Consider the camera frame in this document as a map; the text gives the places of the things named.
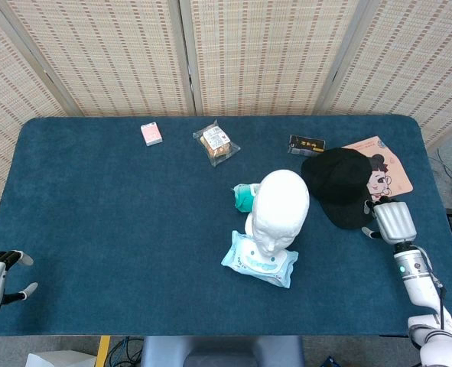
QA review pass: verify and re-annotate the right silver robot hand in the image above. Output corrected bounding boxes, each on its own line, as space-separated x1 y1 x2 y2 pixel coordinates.
361 196 418 245

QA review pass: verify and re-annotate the black baseball cap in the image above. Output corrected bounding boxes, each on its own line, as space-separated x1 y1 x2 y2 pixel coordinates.
301 147 376 231

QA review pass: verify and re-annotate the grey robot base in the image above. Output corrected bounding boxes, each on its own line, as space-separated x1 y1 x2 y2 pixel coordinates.
140 335 305 367

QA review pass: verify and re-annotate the white box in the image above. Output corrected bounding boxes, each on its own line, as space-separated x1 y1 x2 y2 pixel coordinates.
25 351 97 367

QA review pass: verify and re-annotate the white foam mannequin head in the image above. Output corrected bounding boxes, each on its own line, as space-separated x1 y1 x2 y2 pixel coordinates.
244 169 311 258

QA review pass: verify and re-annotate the light blue wet wipes pack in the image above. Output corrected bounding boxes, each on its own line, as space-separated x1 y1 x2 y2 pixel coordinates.
220 229 299 290

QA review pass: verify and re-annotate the teal small object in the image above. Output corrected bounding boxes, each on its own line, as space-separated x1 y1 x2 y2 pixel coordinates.
232 182 263 214

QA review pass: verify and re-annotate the pink playing card box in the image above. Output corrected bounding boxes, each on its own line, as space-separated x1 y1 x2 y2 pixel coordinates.
140 122 164 148

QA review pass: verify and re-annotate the pink cartoon mouse pad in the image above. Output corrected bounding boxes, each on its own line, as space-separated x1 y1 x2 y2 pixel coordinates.
342 135 415 203

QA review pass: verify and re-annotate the black snack packet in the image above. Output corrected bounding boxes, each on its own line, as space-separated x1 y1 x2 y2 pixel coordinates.
288 134 327 158

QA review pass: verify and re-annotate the blue felt table cover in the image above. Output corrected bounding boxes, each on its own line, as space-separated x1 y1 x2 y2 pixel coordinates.
0 115 452 338

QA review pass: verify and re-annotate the yellow strip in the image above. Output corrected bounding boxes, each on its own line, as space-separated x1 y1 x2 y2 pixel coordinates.
95 335 112 367

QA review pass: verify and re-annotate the pastry in clear wrapper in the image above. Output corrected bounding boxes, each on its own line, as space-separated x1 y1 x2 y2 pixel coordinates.
192 119 242 167

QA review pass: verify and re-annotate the bamboo folding screen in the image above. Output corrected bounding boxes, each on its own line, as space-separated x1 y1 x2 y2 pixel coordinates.
0 0 452 249

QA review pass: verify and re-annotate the blue cable bundle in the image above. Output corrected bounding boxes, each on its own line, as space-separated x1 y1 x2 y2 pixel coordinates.
106 336 145 367

